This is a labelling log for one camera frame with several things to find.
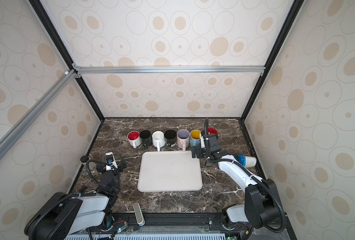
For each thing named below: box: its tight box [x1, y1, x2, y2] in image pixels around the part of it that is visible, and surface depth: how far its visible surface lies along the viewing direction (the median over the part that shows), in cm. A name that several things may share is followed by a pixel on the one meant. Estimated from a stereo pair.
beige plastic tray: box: [137, 151, 203, 192], surface depth 94 cm
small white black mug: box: [164, 129, 177, 148], surface depth 101 cm
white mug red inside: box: [126, 130, 142, 149], surface depth 102 cm
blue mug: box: [189, 129, 202, 148], surface depth 97 cm
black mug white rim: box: [140, 130, 153, 150], surface depth 102 cm
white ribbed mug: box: [152, 130, 166, 152], surface depth 101 cm
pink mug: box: [176, 129, 190, 152], surface depth 99 cm
